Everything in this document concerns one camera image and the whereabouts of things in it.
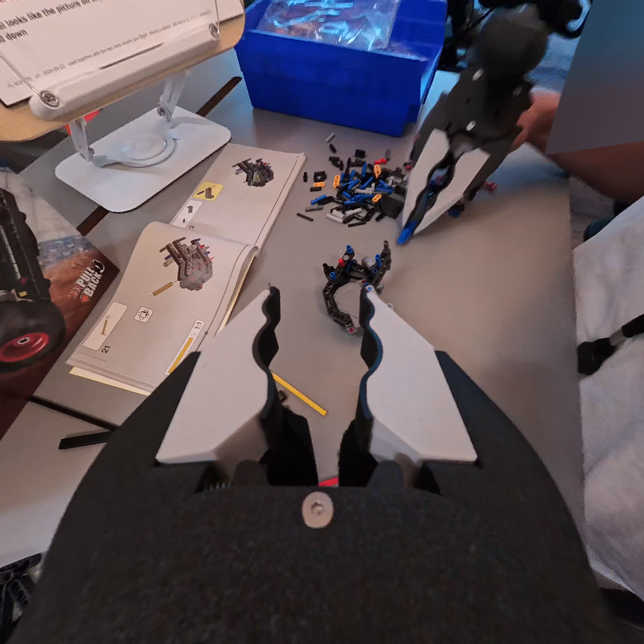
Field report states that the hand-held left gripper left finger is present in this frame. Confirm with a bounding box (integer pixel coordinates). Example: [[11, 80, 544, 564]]
[[154, 286, 283, 465]]

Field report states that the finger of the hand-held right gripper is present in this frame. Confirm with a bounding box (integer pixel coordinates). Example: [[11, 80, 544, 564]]
[[401, 129, 453, 234], [415, 150, 493, 236]]

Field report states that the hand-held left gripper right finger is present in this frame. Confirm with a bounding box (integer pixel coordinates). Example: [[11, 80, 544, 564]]
[[354, 290, 479, 466]]

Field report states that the blue lego beam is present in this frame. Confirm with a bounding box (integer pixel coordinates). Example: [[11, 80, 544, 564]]
[[396, 186, 438, 246]]

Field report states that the pile of mixed lego pieces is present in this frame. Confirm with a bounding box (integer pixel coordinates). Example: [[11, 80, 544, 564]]
[[296, 132, 499, 228]]

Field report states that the lego instruction booklet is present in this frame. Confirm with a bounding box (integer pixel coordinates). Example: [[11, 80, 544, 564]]
[[67, 143, 307, 395]]

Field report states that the grey black lego assembly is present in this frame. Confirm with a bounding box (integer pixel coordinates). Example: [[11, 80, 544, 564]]
[[322, 240, 393, 337]]

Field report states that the person's right forearm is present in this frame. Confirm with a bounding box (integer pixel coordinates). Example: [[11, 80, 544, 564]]
[[546, 151, 644, 204]]

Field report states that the yellow lego axle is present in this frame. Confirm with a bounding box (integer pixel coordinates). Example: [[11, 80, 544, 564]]
[[271, 372, 328, 417]]

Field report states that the long black lego rod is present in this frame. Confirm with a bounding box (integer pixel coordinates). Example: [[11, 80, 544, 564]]
[[58, 430, 119, 450]]

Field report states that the lego set box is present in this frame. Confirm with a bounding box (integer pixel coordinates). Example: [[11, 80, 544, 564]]
[[0, 168, 120, 441]]

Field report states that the person's right hand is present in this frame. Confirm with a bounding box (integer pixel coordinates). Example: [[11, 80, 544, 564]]
[[513, 93, 550, 153]]

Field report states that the blue plastic bin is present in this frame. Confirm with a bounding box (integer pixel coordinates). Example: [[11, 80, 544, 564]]
[[235, 0, 448, 138]]

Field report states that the clear plastic bag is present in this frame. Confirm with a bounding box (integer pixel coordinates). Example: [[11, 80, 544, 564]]
[[257, 0, 403, 51]]

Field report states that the person's white t-shirt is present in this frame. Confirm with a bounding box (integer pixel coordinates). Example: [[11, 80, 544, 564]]
[[574, 196, 644, 594]]

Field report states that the white wooden document stand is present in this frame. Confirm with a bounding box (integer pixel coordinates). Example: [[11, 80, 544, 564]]
[[0, 0, 247, 214]]

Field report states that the laminated instruction sheet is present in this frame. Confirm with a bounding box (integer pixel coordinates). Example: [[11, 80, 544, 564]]
[[0, 0, 245, 119]]

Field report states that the black shoulder strap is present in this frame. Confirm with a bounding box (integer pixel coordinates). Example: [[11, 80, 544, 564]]
[[578, 319, 644, 375]]

